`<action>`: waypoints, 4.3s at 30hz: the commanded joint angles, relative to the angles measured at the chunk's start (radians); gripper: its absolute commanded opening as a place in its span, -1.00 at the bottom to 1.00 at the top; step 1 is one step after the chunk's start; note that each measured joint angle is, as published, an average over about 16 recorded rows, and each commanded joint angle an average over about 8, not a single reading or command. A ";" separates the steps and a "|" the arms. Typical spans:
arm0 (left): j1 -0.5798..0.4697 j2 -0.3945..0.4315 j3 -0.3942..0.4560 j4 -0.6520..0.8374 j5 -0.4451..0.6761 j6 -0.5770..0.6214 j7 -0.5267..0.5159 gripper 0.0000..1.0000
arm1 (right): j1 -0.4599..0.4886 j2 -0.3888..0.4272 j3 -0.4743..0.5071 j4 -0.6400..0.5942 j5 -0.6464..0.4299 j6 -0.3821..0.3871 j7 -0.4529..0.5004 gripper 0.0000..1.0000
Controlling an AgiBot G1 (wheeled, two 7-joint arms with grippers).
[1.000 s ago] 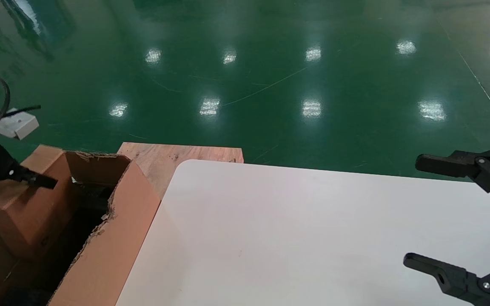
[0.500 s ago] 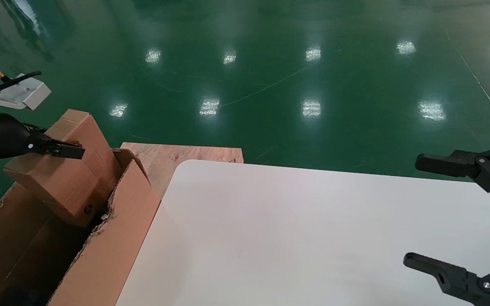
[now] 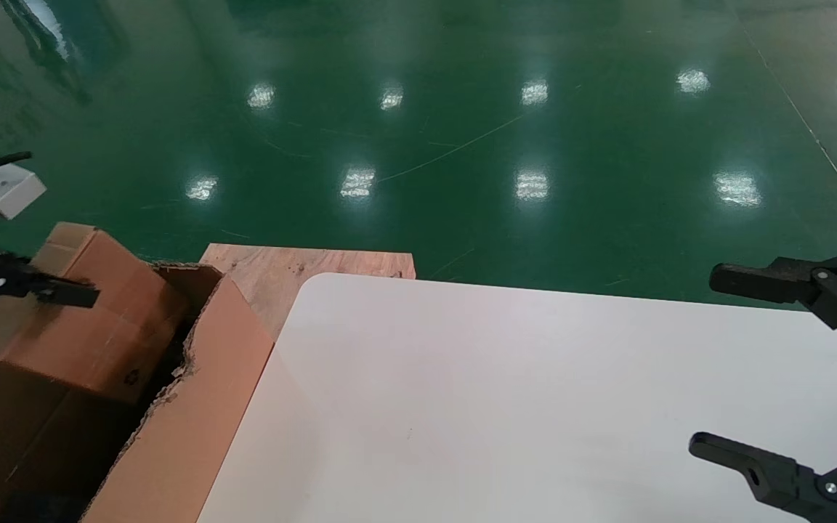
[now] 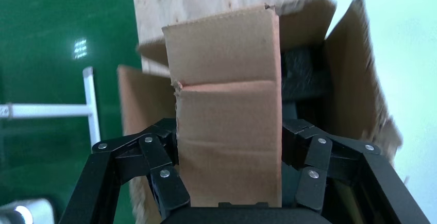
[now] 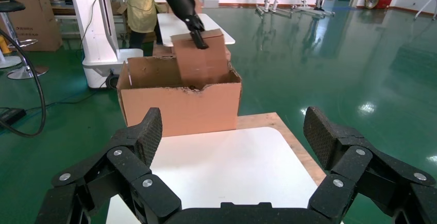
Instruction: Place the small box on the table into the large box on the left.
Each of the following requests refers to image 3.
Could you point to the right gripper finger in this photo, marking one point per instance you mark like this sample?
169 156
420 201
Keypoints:
753 282
774 476

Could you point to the small cardboard box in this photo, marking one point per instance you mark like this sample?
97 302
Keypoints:
99 319

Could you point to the large open cardboard box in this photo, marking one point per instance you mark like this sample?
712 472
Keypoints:
193 407

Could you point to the wooden plywood board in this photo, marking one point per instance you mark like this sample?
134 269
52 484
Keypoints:
266 280

